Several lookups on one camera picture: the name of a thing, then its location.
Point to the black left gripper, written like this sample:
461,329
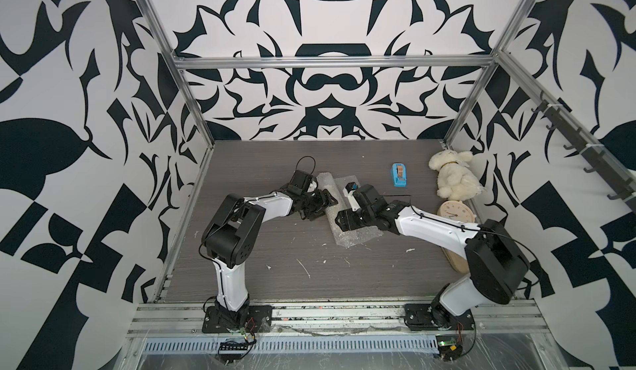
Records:
323,201

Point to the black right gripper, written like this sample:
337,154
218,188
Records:
347,217

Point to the clear bubble wrap sheet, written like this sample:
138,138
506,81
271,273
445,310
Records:
346,235

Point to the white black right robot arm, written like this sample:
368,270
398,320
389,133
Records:
496,264

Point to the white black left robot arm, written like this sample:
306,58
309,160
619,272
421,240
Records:
230,236

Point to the blue tape dispenser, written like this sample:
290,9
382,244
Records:
399,175

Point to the pink round timer clock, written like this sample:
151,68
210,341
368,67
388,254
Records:
457,210

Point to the white plush teddy bear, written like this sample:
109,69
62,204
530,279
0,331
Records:
455,180

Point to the wooden brush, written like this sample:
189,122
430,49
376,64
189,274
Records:
457,262

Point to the right black electronics board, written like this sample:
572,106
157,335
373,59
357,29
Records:
448,348

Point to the black electronics board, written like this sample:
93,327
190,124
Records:
230,351
448,348

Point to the left black electronics board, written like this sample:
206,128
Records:
230,351

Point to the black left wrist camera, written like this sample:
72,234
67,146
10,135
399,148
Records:
300,183

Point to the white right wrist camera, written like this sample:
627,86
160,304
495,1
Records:
349,190

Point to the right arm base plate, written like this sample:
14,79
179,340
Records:
427,317

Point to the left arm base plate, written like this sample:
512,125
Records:
249,318

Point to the aluminium frame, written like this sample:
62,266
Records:
461,71

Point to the grey wall hook rail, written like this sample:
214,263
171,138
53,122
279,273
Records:
597,155

